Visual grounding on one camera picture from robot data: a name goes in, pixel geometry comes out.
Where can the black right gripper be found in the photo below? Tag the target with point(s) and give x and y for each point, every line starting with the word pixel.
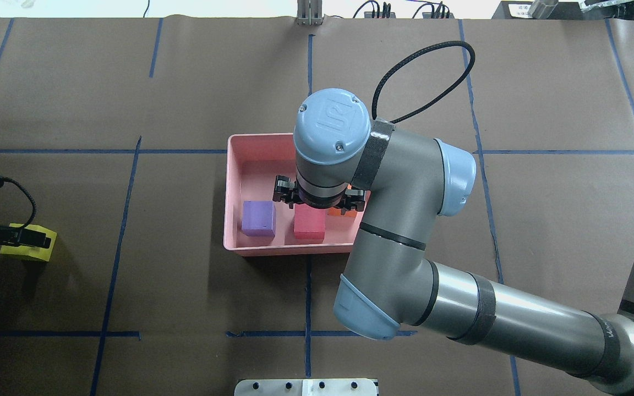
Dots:
pixel 284 191

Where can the red foam block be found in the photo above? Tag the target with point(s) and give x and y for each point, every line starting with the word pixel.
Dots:
pixel 309 223

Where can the yellow-green foam block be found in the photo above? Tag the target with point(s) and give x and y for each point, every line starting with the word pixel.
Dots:
pixel 26 253

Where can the purple foam block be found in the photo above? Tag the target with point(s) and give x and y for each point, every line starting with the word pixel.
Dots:
pixel 258 218

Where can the orange foam block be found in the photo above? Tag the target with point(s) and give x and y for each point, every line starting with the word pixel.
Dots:
pixel 337 212

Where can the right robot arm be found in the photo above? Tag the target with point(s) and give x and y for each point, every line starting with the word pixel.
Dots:
pixel 402 182

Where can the brown paper table cover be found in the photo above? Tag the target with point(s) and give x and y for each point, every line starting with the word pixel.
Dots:
pixel 119 129

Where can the black power connector left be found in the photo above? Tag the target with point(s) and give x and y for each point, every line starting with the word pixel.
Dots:
pixel 374 10

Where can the black power connector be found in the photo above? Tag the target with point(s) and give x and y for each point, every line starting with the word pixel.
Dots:
pixel 432 10
pixel 374 10

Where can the black power connector right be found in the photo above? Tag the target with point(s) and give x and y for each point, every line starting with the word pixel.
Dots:
pixel 432 10

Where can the silver metal cylinder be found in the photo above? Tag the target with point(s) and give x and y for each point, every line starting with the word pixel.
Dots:
pixel 542 9

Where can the aluminium frame post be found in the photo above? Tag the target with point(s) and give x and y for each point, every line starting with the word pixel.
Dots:
pixel 310 12

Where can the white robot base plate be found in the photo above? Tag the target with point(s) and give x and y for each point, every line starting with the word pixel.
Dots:
pixel 308 386

